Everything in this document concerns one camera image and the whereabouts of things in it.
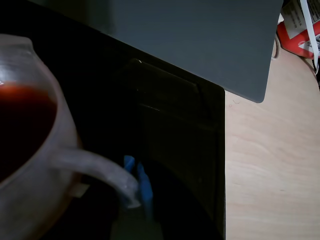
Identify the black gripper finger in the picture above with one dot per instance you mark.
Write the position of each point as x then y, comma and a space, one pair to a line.
135, 225

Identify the black gripper finger blue tape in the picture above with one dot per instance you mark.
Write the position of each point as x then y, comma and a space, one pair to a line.
180, 212

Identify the pink translucent kettle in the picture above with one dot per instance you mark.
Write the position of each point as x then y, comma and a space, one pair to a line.
37, 200

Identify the black silicone work mat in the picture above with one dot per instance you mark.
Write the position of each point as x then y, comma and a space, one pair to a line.
175, 125

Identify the gray backdrop sheet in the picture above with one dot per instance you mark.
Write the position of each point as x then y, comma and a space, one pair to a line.
200, 37

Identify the red and white box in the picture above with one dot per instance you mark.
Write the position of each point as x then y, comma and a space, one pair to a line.
292, 45

